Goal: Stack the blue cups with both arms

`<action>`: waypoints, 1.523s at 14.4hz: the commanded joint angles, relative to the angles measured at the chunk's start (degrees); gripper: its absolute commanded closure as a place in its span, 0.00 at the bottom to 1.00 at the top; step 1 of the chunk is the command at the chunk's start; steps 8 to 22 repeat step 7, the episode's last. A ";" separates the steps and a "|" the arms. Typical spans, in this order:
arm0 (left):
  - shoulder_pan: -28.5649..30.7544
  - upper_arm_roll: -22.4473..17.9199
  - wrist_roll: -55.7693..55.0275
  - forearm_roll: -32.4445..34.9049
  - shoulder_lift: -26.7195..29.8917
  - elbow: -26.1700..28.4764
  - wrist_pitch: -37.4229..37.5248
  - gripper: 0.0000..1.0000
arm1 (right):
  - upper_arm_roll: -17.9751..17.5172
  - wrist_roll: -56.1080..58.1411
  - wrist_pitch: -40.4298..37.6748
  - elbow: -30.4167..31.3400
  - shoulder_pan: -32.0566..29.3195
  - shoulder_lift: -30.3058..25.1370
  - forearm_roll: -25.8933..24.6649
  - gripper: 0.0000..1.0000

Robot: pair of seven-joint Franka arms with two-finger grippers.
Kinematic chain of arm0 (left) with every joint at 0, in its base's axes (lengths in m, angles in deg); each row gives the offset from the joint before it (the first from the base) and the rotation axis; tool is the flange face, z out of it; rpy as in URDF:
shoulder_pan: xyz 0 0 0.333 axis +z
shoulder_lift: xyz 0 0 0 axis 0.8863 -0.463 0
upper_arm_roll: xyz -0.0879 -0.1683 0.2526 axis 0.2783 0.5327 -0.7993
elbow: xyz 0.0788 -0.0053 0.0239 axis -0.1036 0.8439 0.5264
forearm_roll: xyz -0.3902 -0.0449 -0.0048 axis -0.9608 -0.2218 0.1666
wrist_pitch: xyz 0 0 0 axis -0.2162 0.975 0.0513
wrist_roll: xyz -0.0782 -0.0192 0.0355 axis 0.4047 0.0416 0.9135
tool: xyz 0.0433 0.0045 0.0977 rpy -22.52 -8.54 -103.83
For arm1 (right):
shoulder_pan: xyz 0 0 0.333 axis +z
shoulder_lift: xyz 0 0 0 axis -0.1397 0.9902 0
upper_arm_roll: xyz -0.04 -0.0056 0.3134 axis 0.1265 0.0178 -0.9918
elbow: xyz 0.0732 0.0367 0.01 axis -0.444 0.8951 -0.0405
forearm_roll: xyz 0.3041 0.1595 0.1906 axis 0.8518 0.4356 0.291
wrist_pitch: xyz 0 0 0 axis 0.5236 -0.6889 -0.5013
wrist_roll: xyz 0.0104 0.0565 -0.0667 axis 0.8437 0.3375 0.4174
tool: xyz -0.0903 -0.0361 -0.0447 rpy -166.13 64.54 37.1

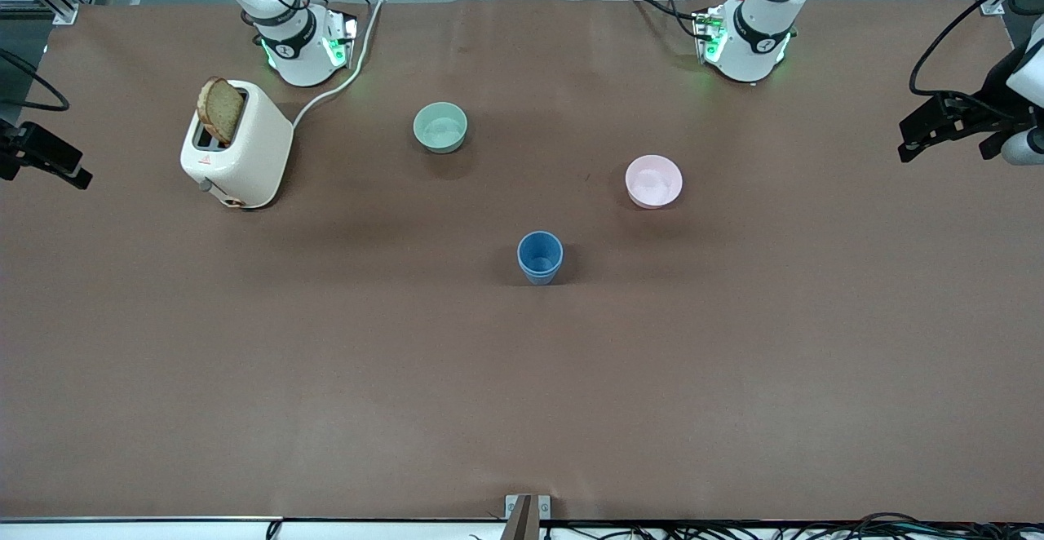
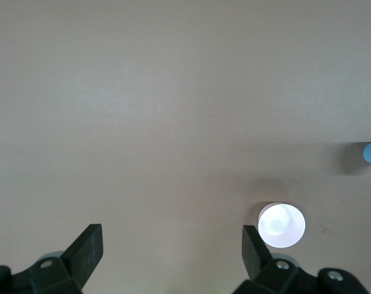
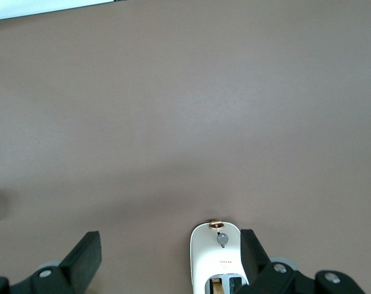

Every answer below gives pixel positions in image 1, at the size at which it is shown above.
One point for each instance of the blue plastic cup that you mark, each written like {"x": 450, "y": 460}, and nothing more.
{"x": 540, "y": 253}
{"x": 540, "y": 281}

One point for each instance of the brown toast slice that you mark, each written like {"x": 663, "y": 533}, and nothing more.
{"x": 220, "y": 112}

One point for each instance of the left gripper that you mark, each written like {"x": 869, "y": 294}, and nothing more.
{"x": 990, "y": 86}

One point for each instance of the small metal corner bracket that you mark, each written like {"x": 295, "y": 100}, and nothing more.
{"x": 993, "y": 6}

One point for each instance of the metal table edge bracket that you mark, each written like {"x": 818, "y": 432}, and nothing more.
{"x": 526, "y": 511}

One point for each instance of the pink bowl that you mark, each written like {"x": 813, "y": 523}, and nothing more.
{"x": 652, "y": 181}

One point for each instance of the brown table cover mat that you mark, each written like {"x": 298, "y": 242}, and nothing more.
{"x": 326, "y": 377}

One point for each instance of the mint green bowl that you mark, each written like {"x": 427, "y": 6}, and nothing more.
{"x": 440, "y": 126}

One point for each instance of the cream white toaster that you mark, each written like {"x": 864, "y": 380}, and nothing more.
{"x": 253, "y": 157}

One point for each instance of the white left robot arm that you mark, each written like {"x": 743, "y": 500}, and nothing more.
{"x": 754, "y": 42}

